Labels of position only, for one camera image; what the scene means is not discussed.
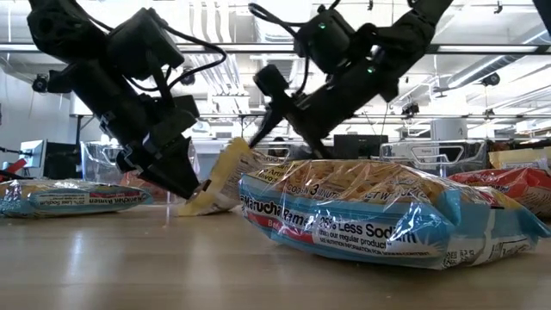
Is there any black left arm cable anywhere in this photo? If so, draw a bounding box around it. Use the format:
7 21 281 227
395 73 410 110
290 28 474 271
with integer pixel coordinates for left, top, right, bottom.
128 23 228 94

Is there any ceiling light strip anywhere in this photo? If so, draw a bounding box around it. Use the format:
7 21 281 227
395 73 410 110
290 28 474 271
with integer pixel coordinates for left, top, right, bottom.
176 42 298 54

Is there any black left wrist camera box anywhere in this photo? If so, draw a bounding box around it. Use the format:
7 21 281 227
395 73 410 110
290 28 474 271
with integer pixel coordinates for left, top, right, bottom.
106 7 186 82

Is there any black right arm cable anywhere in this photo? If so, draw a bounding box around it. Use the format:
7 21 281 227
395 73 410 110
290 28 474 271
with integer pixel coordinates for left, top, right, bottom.
247 2 312 98

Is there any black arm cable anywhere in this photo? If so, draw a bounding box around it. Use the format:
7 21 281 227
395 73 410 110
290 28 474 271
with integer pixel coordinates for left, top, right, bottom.
247 2 312 98
128 23 228 94

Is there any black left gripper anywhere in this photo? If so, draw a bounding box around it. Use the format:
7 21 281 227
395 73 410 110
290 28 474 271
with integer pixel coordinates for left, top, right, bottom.
46 62 201 201

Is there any blue Maruchan ramen pack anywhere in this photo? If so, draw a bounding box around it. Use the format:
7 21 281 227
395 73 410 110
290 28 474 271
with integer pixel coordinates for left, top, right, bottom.
0 178 154 219
238 158 551 271

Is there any black computer monitor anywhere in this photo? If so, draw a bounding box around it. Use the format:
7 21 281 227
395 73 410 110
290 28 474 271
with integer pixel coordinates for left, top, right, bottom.
42 141 83 180
333 133 390 161

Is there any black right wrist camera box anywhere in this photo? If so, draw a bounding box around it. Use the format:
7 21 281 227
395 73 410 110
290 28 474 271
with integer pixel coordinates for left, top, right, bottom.
295 6 357 75

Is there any red Maruchan spicy noodles pack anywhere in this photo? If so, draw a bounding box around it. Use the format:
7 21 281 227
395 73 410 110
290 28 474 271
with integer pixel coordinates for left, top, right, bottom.
447 166 551 219
119 170 171 203

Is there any black metal rack frame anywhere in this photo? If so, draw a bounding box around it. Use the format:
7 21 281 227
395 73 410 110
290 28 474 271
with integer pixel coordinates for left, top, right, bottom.
70 111 104 146

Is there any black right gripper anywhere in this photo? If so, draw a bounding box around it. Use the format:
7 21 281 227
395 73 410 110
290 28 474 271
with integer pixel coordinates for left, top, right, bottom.
249 64 399 160

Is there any white computer monitor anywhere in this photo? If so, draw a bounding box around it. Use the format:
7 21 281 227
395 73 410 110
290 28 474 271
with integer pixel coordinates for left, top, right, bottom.
19 139 47 170

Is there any red object on desk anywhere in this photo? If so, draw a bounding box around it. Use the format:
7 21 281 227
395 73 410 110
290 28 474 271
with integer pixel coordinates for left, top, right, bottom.
0 158 28 182

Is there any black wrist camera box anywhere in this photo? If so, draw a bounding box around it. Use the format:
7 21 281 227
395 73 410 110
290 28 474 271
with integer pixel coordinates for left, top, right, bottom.
295 6 357 75
106 7 186 82

